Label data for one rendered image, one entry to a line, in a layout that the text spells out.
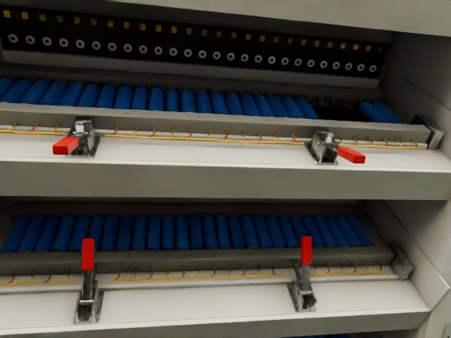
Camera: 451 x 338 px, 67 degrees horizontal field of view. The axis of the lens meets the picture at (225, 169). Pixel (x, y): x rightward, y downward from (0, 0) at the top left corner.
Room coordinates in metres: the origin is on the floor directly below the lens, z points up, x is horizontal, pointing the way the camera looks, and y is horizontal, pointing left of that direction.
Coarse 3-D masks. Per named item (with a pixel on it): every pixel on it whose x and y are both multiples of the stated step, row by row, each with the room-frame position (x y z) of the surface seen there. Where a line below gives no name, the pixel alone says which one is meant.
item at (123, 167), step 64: (64, 64) 0.48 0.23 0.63; (128, 64) 0.50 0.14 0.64; (192, 64) 0.51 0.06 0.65; (448, 128) 0.45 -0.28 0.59; (0, 192) 0.33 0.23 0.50; (64, 192) 0.34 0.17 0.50; (128, 192) 0.35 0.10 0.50; (192, 192) 0.36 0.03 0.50; (256, 192) 0.38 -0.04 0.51; (320, 192) 0.39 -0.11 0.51; (384, 192) 0.40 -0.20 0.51; (448, 192) 0.42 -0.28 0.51
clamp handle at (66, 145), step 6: (78, 126) 0.34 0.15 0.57; (78, 132) 0.34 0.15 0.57; (84, 132) 0.34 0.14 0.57; (66, 138) 0.30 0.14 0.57; (72, 138) 0.30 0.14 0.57; (78, 138) 0.31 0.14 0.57; (54, 144) 0.27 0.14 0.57; (60, 144) 0.28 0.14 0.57; (66, 144) 0.28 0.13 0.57; (72, 144) 0.29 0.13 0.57; (78, 144) 0.31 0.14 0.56; (54, 150) 0.27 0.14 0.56; (60, 150) 0.27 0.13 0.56; (66, 150) 0.27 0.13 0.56
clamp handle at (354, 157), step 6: (330, 138) 0.39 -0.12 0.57; (324, 144) 0.39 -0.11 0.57; (330, 144) 0.38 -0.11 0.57; (336, 150) 0.36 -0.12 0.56; (342, 150) 0.34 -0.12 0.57; (348, 150) 0.34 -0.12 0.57; (342, 156) 0.34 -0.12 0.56; (348, 156) 0.33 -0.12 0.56; (354, 156) 0.32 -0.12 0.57; (360, 156) 0.32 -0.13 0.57; (354, 162) 0.32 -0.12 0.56; (360, 162) 0.32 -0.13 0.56
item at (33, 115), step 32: (96, 128) 0.38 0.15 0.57; (128, 128) 0.38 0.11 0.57; (160, 128) 0.39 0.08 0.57; (192, 128) 0.40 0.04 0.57; (224, 128) 0.40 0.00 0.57; (256, 128) 0.41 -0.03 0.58; (288, 128) 0.41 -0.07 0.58; (352, 128) 0.43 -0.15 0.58; (384, 128) 0.44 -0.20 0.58; (416, 128) 0.45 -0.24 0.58
